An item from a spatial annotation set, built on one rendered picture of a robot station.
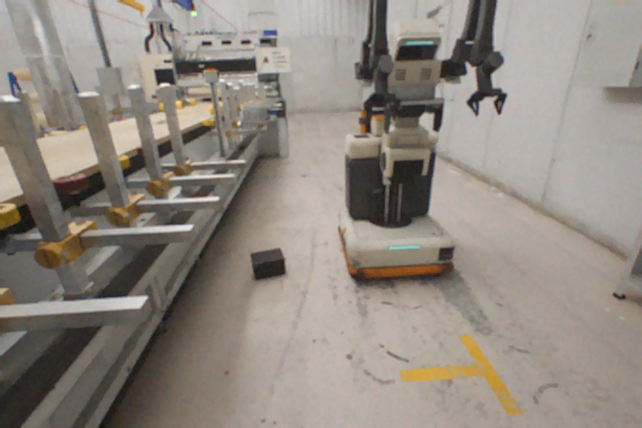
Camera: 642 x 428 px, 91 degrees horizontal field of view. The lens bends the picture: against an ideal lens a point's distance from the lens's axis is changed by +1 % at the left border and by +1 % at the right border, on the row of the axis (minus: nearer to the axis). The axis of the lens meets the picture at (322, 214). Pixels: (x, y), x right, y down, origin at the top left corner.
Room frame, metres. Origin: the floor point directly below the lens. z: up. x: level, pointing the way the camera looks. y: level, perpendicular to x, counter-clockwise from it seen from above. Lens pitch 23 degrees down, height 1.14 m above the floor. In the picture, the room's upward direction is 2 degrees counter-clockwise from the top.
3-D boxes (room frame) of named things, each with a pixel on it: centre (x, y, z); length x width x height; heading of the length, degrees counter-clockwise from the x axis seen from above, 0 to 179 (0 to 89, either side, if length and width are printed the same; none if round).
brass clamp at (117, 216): (0.88, 0.58, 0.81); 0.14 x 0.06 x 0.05; 3
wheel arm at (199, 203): (0.90, 0.53, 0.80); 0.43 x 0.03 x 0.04; 93
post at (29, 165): (0.61, 0.57, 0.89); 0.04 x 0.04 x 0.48; 3
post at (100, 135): (0.86, 0.58, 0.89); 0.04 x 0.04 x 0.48; 3
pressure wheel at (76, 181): (0.89, 0.73, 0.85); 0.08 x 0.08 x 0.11
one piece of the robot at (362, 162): (2.01, -0.44, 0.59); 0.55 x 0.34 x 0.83; 93
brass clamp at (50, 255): (0.63, 0.57, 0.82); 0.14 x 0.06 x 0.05; 3
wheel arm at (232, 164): (1.40, 0.56, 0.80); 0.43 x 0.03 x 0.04; 93
